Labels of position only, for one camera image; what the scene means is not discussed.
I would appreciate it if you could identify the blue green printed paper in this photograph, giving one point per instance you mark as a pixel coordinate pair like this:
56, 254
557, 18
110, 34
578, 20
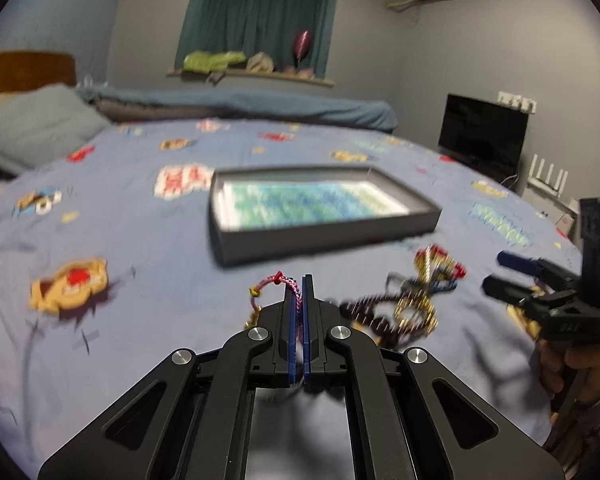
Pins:
266, 205

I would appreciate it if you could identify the right hand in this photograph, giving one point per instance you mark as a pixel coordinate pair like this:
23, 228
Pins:
552, 362

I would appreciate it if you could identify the beige cloth on sill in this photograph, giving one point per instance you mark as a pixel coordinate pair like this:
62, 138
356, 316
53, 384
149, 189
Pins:
260, 63

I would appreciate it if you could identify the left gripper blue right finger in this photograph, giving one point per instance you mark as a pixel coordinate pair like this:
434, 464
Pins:
307, 298

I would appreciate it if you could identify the blue grey folded duvet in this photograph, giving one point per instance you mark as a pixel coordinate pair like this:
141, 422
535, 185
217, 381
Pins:
133, 105

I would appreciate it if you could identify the blue cartoon bed sheet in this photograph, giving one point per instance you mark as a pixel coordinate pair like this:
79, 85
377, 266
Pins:
100, 279

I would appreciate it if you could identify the wall power socket strip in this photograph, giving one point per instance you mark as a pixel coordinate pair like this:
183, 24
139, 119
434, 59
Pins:
517, 102

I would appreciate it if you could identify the black television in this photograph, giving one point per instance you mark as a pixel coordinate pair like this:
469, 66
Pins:
485, 136

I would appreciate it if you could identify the grey shallow cardboard box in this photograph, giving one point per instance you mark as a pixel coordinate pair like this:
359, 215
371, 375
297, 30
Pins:
233, 248

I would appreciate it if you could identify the grey blue pillow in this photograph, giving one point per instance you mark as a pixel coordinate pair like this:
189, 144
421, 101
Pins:
39, 127

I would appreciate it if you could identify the teal window curtain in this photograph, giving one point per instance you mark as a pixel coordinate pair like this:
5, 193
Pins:
252, 26

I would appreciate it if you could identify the green cloth on sill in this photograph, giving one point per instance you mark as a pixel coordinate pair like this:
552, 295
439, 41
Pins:
204, 62

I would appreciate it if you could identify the wooden window sill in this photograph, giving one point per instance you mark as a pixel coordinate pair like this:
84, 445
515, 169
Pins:
235, 73

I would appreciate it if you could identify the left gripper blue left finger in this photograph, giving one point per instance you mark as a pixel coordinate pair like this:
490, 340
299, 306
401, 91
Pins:
294, 290

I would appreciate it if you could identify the pink balloon on stick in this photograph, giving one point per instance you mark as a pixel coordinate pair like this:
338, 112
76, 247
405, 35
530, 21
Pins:
300, 48

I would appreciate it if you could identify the wooden headboard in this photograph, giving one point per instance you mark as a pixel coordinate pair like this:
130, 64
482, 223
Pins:
22, 71

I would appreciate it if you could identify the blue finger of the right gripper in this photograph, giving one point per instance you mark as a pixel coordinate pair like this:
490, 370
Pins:
509, 292
530, 266

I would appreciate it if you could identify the white wifi router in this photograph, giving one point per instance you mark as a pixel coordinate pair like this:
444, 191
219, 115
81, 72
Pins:
545, 180

